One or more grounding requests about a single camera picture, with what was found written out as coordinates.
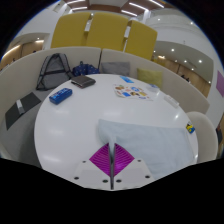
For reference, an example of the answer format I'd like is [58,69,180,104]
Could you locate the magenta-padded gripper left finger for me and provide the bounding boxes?
[72,142,114,191]

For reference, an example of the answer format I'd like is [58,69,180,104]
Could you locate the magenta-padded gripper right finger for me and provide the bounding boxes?
[112,143,155,191]

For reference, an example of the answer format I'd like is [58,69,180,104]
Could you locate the light blue towel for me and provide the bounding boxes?
[97,118,196,181]

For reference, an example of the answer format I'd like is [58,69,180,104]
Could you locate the colourful sticker sheet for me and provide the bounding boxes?
[113,84,153,102]

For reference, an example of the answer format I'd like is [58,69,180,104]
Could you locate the small yellow-blue toy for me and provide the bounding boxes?
[185,121,196,135]

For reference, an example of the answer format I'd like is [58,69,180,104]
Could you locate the small white box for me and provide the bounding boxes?
[163,94,180,108]

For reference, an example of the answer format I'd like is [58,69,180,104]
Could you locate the blue card box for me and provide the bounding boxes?
[48,87,74,105]

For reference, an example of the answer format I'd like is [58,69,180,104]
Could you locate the small blue-white packet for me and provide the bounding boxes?
[146,83,160,93]

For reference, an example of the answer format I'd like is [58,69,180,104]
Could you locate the blue card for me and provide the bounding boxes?
[119,75,135,84]

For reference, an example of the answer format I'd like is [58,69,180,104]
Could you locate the black wallet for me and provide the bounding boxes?
[70,75,97,89]

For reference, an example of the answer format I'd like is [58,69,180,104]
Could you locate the white armchair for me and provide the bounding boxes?
[185,111,219,164]

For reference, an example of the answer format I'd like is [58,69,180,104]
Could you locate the grey cushion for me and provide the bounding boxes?
[100,61,131,77]

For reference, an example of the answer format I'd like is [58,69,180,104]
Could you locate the navy blue bag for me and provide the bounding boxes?
[72,60,100,78]

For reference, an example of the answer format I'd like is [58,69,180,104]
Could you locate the black laptop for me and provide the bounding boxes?
[4,91,43,131]

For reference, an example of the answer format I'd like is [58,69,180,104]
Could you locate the grey backpack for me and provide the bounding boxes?
[35,53,75,92]

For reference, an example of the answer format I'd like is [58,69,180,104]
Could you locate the curved beige sofa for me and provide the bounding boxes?
[0,46,211,161]

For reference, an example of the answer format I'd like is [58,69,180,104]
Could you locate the yellow acoustic panel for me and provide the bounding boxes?
[50,12,92,50]
[124,20,158,61]
[85,12,130,52]

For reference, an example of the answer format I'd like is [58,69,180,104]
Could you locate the ceiling lights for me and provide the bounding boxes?
[66,0,164,17]

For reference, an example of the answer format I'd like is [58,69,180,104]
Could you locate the purple wall panel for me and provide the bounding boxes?
[215,69,224,98]

